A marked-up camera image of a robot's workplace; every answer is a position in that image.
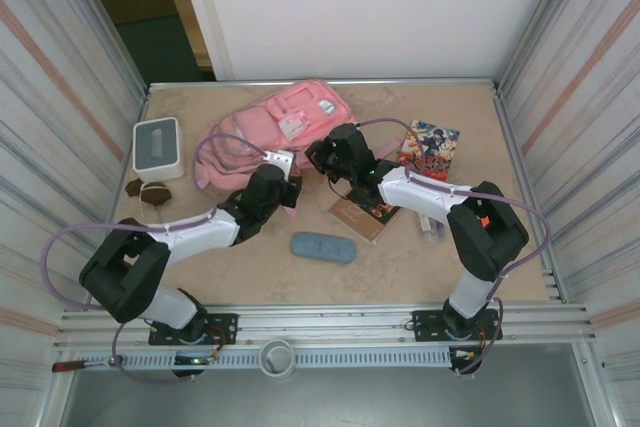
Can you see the blue-grey pencil case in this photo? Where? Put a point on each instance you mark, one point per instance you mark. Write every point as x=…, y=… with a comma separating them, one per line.
x=322, y=248

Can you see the pink backpack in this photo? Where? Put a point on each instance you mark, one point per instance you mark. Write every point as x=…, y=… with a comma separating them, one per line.
x=255, y=122

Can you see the brown book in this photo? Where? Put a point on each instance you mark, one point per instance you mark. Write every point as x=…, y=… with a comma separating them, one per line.
x=367, y=224

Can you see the colourful manga comic book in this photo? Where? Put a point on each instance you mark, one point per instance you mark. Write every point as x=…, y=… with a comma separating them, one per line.
x=435, y=147

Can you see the white correction tape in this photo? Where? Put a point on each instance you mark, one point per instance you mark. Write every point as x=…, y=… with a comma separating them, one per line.
x=425, y=222

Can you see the purple pen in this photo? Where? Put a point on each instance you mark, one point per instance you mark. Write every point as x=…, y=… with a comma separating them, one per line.
x=439, y=233

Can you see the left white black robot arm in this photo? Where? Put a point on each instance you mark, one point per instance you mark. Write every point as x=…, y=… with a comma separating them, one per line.
x=125, y=272

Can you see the brown piece with white band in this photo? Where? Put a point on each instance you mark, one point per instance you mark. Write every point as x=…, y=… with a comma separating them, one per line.
x=156, y=194

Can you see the white tissue box grey top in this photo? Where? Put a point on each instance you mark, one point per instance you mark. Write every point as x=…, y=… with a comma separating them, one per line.
x=157, y=149

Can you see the aluminium table edge bar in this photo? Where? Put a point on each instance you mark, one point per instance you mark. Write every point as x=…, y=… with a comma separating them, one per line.
x=450, y=82

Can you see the small dark brown piece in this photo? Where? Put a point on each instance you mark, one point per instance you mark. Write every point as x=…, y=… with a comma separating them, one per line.
x=132, y=188

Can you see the grey round cup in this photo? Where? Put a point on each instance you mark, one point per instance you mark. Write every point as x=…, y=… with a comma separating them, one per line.
x=276, y=369

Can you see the grey metal shelf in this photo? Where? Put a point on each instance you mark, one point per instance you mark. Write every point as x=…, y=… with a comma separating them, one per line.
x=325, y=402

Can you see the translucent side panel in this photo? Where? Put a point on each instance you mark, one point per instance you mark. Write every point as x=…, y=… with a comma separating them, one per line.
x=50, y=97
x=590, y=97

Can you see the aluminium mounting rail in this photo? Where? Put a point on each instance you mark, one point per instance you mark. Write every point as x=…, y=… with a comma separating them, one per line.
x=325, y=319

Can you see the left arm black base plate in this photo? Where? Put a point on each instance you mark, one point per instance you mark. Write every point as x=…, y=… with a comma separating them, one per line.
x=227, y=322

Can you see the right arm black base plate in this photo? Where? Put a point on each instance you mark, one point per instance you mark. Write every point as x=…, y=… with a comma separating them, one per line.
x=422, y=327

